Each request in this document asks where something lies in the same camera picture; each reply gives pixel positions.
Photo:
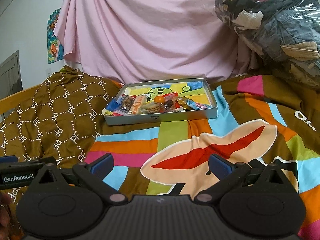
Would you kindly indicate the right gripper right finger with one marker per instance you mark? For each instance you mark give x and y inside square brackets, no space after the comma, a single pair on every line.
[230,177]

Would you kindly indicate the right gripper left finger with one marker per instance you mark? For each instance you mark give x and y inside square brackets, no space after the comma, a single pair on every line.
[91,177]

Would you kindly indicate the white navy sachet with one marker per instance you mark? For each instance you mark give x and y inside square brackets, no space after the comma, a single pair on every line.
[112,105]

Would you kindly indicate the blue sausage snack packet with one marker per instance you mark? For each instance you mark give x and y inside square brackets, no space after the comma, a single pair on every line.
[197,106]

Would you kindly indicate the clear packet of braised eggs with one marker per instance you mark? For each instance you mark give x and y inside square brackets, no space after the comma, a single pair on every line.
[125,102]

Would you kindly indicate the orange white rice cracker pack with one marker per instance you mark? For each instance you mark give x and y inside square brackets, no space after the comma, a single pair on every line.
[137,104]

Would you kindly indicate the clear round cake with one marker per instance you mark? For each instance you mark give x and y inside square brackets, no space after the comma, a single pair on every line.
[151,108]

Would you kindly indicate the red meat snack packet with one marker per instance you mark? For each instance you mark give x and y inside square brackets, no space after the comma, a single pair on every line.
[172,95]

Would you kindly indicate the dark dried fruit packet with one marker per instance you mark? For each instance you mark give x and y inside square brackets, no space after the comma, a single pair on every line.
[170,105]

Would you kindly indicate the orange tangerine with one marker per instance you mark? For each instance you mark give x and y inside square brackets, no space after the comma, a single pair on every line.
[159,99]

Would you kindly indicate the gold foil snack packet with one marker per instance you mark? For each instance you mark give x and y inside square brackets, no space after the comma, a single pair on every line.
[186,103]

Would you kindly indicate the person's left hand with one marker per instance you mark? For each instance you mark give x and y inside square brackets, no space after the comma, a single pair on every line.
[4,218]

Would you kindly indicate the brown PF patterned quilt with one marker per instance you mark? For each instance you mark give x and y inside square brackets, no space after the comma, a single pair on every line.
[61,119]

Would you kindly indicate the colourful cartoon bed sheet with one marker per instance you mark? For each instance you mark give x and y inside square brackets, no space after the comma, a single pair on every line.
[260,120]

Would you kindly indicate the grey tray with cartoon liner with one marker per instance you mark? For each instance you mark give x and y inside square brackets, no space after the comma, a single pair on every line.
[197,90]

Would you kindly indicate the grey door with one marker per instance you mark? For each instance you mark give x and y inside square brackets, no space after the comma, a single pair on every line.
[10,76]

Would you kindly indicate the pink hanging curtain cloth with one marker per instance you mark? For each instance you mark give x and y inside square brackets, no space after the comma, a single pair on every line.
[141,40]

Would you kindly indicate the plastic bag of clothes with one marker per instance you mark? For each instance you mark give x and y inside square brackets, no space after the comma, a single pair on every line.
[284,31]

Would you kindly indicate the wooden bed frame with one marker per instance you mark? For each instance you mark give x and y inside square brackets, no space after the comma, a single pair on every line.
[10,102]

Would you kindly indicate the colourful wall poster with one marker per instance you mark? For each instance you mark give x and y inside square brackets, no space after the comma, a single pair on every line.
[54,47]

